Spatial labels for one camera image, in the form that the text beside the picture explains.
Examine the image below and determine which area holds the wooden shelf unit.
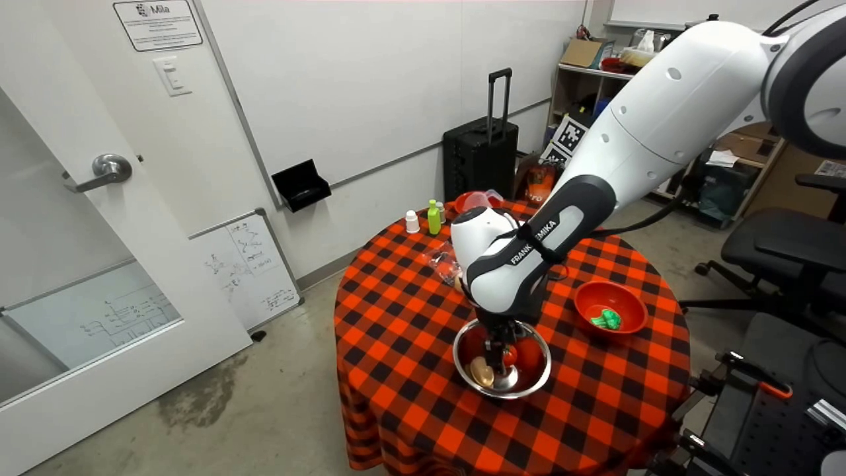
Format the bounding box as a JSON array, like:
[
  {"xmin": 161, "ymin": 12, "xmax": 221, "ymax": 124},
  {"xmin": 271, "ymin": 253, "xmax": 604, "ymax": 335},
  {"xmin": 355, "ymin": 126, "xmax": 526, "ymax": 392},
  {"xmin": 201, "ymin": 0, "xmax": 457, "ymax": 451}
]
[{"xmin": 544, "ymin": 21, "xmax": 782, "ymax": 210}]

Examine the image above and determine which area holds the white door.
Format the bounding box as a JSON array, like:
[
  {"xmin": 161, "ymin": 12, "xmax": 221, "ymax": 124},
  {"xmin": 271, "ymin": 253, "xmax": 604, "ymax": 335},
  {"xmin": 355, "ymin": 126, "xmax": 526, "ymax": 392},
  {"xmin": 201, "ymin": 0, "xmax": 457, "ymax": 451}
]
[{"xmin": 0, "ymin": 0, "xmax": 248, "ymax": 476}]

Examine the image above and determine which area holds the orange bag on floor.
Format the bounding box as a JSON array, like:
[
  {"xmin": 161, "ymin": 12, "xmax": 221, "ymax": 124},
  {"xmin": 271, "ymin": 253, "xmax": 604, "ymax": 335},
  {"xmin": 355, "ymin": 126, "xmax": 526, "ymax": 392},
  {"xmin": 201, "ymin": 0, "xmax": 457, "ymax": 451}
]
[{"xmin": 522, "ymin": 162, "xmax": 562, "ymax": 204}]

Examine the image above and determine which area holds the silver door handle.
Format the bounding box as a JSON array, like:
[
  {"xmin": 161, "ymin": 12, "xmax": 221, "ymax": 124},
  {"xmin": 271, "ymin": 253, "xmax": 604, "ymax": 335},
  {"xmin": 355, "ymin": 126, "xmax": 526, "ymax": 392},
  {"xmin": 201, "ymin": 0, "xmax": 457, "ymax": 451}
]
[{"xmin": 65, "ymin": 154, "xmax": 133, "ymax": 193}]

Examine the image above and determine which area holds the black office chair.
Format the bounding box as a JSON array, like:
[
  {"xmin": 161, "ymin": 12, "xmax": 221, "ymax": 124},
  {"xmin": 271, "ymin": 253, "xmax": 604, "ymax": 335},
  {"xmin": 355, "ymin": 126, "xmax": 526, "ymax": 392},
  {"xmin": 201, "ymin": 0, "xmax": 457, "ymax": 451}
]
[{"xmin": 683, "ymin": 175, "xmax": 846, "ymax": 341}]

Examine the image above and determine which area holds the red plastic bowl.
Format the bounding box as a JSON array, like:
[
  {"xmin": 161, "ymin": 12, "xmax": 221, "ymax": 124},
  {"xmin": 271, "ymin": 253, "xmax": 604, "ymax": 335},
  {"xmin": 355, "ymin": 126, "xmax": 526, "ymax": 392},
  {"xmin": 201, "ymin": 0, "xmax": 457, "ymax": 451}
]
[{"xmin": 574, "ymin": 279, "xmax": 648, "ymax": 335}]

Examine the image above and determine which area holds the black cart with clamps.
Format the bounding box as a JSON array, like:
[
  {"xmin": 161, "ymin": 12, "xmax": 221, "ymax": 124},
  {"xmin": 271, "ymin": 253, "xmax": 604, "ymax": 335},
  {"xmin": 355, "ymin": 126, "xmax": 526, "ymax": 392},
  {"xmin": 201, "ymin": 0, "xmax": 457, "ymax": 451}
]
[{"xmin": 646, "ymin": 314, "xmax": 846, "ymax": 476}]

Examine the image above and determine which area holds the black wall holder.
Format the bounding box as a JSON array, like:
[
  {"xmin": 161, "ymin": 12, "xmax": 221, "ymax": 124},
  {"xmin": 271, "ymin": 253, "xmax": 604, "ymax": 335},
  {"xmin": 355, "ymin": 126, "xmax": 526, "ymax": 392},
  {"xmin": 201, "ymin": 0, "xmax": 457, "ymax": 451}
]
[{"xmin": 272, "ymin": 158, "xmax": 330, "ymax": 210}]

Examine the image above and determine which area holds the red toy tomato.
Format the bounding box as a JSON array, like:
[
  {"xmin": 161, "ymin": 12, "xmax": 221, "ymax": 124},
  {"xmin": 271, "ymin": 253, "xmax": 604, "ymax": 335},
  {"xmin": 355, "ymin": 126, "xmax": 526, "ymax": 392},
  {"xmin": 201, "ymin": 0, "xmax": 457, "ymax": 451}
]
[{"xmin": 505, "ymin": 339, "xmax": 542, "ymax": 372}]

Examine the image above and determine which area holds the silver metal bowl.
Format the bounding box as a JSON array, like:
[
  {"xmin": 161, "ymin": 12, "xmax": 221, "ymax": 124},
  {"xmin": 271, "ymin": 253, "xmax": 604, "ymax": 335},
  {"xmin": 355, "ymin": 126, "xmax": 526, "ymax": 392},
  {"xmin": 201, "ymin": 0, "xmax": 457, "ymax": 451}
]
[{"xmin": 452, "ymin": 316, "xmax": 552, "ymax": 400}]

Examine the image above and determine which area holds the white light switch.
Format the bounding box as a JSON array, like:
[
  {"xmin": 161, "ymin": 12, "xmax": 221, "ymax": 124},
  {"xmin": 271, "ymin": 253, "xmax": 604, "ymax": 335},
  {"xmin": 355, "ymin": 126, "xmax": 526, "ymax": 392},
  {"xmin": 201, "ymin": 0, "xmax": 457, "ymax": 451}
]
[{"xmin": 153, "ymin": 58, "xmax": 192, "ymax": 98}]

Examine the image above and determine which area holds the orange black checkered tablecloth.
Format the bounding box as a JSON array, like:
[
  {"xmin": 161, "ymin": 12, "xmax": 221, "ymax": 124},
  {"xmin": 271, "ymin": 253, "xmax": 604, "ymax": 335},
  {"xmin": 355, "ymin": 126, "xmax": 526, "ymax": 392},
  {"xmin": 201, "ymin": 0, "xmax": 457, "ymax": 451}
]
[{"xmin": 330, "ymin": 197, "xmax": 696, "ymax": 476}]

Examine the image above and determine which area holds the wall sign paper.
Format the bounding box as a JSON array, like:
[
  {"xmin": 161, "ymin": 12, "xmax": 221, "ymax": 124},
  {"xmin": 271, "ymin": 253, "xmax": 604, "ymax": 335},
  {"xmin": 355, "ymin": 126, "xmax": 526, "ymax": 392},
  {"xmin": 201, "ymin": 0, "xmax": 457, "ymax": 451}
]
[{"xmin": 111, "ymin": 0, "xmax": 205, "ymax": 53}]

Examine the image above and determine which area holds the green bottle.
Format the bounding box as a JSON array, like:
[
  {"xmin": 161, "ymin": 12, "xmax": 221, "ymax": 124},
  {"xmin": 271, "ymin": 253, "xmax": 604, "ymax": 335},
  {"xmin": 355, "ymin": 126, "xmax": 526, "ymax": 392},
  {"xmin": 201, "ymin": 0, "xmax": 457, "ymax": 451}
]
[{"xmin": 426, "ymin": 197, "xmax": 444, "ymax": 234}]

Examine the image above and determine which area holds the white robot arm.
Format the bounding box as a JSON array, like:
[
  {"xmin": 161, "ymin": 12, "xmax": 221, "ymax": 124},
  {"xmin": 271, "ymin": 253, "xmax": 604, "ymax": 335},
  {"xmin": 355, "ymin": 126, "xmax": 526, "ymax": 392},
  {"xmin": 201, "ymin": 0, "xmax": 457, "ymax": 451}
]
[{"xmin": 452, "ymin": 5, "xmax": 846, "ymax": 366}]

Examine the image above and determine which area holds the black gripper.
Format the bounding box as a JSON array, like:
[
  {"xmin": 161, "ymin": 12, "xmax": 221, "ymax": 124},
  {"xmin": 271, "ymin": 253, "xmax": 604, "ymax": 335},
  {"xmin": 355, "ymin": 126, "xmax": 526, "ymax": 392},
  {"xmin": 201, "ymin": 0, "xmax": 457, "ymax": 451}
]
[{"xmin": 477, "ymin": 308, "xmax": 523, "ymax": 374}]

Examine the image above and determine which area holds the fiducial marker board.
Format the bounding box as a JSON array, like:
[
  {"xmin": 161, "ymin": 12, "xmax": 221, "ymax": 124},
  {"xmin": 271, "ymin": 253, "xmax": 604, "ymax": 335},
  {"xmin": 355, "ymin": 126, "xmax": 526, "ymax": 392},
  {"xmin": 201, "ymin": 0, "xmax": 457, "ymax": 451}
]
[{"xmin": 539, "ymin": 115, "xmax": 588, "ymax": 163}]

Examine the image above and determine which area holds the small whiteboard on floor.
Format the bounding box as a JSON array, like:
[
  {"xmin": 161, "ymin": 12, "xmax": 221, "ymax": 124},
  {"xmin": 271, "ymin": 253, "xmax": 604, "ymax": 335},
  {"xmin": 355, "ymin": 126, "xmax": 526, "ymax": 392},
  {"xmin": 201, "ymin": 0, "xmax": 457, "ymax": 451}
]
[{"xmin": 192, "ymin": 208, "xmax": 301, "ymax": 331}]

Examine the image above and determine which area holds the green toy vegetable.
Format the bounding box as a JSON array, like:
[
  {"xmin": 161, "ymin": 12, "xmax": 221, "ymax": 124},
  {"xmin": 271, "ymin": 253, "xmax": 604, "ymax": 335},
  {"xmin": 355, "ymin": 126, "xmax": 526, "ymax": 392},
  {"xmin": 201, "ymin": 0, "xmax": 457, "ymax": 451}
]
[{"xmin": 589, "ymin": 308, "xmax": 622, "ymax": 331}]

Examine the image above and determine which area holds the black suitcase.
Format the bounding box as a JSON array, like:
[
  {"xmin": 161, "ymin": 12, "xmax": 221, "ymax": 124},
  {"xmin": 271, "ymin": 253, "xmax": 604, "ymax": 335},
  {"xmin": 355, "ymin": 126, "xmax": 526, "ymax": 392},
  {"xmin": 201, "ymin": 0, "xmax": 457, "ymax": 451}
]
[{"xmin": 441, "ymin": 102, "xmax": 519, "ymax": 200}]

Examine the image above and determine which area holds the small white bottle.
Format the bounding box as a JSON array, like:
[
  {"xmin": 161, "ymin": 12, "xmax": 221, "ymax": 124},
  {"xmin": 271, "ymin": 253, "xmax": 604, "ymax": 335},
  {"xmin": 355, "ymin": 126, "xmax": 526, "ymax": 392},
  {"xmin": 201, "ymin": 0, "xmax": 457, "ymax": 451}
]
[{"xmin": 406, "ymin": 208, "xmax": 422, "ymax": 234}]

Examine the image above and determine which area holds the clear plastic bag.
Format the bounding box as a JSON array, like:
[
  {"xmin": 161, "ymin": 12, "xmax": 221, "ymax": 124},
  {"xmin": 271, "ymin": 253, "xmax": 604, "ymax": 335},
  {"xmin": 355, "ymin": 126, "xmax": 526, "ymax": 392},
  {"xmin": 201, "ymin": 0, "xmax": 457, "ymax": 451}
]
[{"xmin": 426, "ymin": 241, "xmax": 463, "ymax": 287}]

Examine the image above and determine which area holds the beige toy food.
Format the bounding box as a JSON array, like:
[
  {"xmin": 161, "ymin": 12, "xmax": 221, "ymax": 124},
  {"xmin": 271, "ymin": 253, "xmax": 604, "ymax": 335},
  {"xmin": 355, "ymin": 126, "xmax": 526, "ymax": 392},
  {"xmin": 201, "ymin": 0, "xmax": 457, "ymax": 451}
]
[{"xmin": 468, "ymin": 357, "xmax": 498, "ymax": 389}]

